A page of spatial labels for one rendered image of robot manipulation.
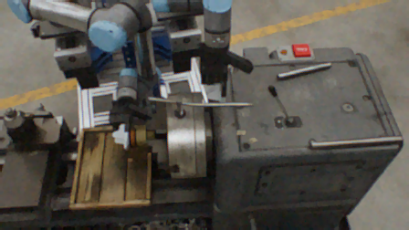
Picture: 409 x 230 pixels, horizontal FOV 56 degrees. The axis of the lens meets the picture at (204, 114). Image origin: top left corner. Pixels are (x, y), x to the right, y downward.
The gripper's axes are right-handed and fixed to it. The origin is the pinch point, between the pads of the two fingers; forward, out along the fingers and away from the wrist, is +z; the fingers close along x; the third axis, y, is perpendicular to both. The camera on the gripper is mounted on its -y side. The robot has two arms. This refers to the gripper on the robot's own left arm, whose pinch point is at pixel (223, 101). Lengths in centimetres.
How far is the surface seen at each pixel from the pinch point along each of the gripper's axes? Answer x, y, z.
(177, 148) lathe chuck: 4.0, 15.1, 15.0
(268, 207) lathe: 3, -18, 48
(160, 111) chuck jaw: -12.2, 21.1, 11.5
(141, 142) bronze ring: -6.3, 28.1, 20.5
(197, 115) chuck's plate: -3.1, 8.1, 7.2
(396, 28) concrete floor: -205, -173, 69
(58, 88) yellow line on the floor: -157, 109, 88
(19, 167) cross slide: -11, 76, 33
